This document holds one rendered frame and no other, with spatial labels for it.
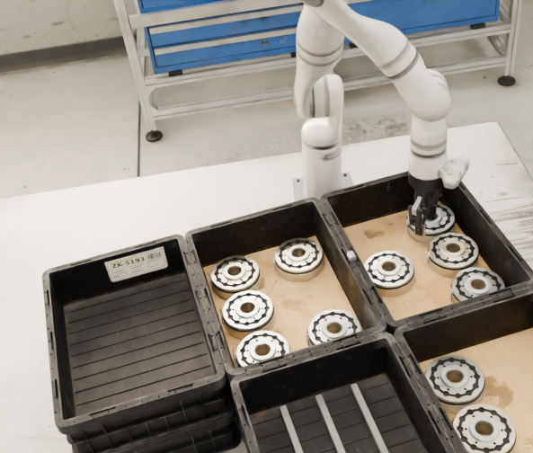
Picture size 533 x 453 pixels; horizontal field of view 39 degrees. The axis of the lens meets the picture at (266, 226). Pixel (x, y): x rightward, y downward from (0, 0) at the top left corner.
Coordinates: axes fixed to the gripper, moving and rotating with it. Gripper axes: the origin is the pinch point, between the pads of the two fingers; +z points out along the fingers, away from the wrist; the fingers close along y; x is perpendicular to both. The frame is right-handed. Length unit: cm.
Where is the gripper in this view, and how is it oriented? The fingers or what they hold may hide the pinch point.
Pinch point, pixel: (425, 221)
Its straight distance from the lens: 164.6
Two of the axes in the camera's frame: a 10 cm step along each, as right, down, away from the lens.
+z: 1.1, 7.4, 6.6
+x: 8.5, 2.7, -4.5
